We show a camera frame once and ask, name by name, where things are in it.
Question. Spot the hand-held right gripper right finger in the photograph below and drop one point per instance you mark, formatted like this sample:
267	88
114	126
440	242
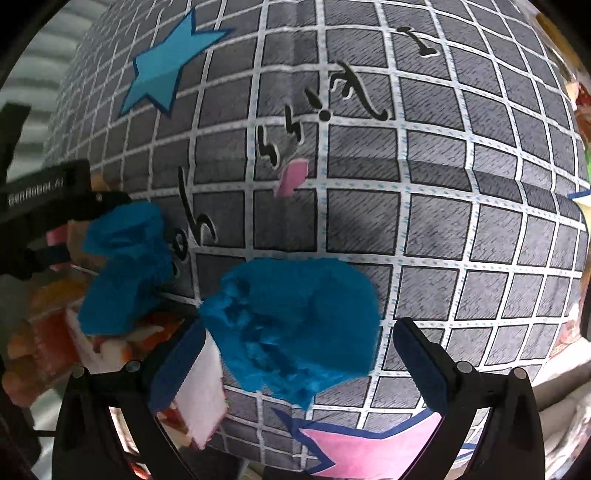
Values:
425	364

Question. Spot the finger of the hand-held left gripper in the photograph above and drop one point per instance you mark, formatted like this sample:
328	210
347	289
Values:
111	201
57	254

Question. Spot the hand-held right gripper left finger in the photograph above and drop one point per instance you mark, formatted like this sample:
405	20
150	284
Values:
178	369

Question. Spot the pink cardboard box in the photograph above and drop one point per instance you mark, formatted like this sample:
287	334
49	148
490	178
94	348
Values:
203	397

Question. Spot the blue fluffy cloth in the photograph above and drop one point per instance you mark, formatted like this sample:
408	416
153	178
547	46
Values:
295	323
124	272

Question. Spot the pale green curtain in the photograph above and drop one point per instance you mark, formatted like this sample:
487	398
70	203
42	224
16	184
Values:
41	83

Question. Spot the grey checked bed sheet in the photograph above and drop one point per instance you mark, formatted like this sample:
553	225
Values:
415	184

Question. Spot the small pink paper piece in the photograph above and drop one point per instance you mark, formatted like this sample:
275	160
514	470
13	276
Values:
291	180

